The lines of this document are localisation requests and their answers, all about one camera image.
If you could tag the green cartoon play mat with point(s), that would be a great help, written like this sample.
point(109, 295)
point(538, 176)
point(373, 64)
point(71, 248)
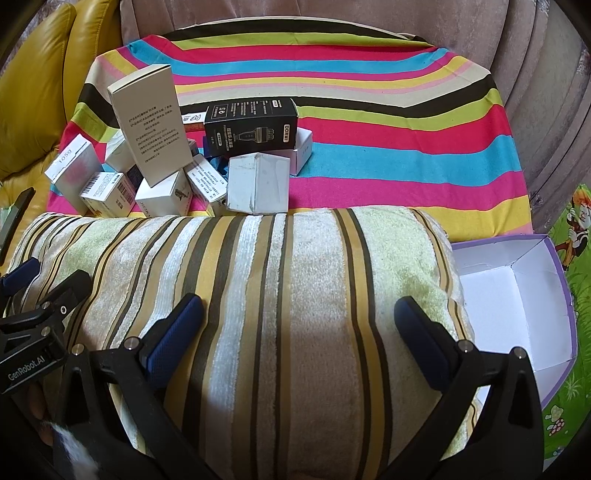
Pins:
point(577, 277)

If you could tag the white box gold logo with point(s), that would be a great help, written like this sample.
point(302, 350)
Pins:
point(194, 121)

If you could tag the beige green striped towel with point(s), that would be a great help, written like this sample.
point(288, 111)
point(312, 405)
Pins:
point(300, 300)

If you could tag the white box grey logo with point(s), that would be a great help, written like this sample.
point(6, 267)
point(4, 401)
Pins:
point(161, 198)

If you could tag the silvery white box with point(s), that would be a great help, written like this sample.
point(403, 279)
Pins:
point(74, 175)

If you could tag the tall beige box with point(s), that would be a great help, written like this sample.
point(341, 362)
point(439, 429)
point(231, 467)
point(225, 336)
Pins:
point(152, 124)

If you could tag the grey white cube box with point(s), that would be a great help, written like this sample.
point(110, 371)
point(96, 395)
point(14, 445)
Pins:
point(258, 184)

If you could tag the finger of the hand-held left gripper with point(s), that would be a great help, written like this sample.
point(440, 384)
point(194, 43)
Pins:
point(64, 290)
point(21, 273)

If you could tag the yellow leather sofa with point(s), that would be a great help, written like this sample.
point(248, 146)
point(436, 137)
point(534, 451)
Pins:
point(37, 92)

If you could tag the small plain white box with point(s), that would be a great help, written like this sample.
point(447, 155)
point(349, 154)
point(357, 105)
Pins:
point(119, 154)

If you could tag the white box with barcodes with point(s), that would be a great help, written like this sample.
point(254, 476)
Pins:
point(108, 194)

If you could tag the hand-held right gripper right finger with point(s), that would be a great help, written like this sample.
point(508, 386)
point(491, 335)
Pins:
point(425, 341)

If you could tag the colourful striped cloth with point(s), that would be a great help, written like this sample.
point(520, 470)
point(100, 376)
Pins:
point(369, 138)

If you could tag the blue toy car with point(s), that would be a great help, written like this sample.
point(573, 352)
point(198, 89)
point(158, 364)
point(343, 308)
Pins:
point(220, 168)

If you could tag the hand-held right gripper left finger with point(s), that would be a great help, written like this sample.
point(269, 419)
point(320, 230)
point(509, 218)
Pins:
point(178, 337)

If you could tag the white box black text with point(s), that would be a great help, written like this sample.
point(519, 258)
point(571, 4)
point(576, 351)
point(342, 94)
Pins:
point(207, 184)

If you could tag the black phone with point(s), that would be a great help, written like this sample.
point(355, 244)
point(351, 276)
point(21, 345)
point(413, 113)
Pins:
point(18, 212)

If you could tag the white cardboard box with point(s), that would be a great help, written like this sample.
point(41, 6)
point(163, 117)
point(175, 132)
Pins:
point(508, 314)

